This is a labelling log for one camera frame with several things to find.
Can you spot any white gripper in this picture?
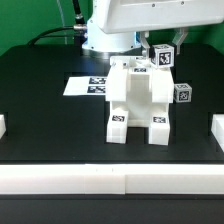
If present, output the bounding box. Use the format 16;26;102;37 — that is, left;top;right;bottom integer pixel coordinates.
96;0;224;59

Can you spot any white chair seat part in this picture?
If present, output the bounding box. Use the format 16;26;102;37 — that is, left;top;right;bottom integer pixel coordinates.
109;71;170;128

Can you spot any white chair back frame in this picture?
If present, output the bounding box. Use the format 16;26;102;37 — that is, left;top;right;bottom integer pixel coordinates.
106;56;174;103

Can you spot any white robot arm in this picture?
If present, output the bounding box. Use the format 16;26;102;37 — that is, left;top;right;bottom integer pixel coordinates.
82;0;224;57

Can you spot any white part right edge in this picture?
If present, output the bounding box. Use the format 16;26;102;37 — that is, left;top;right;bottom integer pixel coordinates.
211;114;224;152

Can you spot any white part edge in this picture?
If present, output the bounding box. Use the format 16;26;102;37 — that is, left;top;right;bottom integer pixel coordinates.
211;114;224;152
0;114;6;139

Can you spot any white part left edge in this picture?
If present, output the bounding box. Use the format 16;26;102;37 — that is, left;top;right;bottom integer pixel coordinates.
0;114;6;139

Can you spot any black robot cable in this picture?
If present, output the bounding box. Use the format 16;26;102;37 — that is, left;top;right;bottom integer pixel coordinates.
27;0;88;46

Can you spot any white marker base plate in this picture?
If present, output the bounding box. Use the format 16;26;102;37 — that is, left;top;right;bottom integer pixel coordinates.
63;76;106;96

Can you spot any white front barrier rail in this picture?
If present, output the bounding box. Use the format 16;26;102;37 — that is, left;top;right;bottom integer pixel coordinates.
0;164;224;195

